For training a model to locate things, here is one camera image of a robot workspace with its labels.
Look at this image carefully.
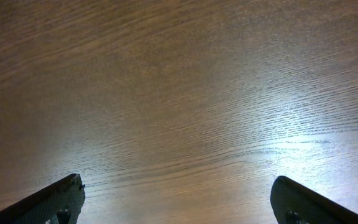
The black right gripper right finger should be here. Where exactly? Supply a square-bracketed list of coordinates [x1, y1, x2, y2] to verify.
[270, 175, 358, 224]

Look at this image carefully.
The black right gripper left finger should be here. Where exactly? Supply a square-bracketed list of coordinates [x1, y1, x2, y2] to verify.
[0, 174, 85, 224]

